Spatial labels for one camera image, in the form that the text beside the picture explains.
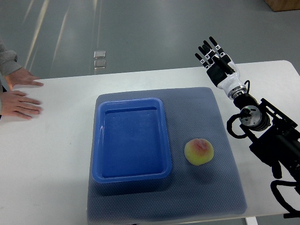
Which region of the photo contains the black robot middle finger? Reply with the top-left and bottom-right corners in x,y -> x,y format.
202,40 -> 218,59

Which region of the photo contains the metal floor plate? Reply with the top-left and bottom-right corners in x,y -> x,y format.
93,50 -> 106,59
93,60 -> 106,69

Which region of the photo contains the lower metal floor plate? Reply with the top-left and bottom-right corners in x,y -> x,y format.
93,60 -> 106,69

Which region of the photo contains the person's upper hand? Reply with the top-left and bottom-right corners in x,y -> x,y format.
5,68 -> 44,90

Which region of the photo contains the person's lower hand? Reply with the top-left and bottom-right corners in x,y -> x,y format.
0,90 -> 42,120

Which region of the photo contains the grey blue fabric mat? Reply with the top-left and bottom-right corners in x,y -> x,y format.
87,87 -> 247,225

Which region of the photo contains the upper metal floor plate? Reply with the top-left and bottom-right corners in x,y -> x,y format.
93,50 -> 106,59

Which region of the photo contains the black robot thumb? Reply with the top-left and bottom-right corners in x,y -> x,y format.
213,55 -> 235,75

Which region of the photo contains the yellow pink peach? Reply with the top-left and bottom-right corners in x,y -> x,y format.
184,138 -> 214,166

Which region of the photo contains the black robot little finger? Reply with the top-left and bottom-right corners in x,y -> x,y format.
195,53 -> 210,70

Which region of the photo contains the black looped cable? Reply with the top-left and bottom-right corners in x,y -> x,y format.
270,161 -> 300,219

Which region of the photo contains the blue plastic tray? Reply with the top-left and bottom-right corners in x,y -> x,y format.
91,98 -> 172,184

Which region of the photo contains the grey sleeve forearm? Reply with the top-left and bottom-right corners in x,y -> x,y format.
0,39 -> 22,77

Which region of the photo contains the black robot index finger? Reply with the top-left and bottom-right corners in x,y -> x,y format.
209,37 -> 225,57

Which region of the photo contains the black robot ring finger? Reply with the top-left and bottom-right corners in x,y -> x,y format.
198,46 -> 214,65

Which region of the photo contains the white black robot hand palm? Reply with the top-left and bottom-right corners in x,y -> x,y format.
207,54 -> 247,98

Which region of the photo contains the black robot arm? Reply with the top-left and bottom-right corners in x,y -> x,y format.
195,37 -> 300,182

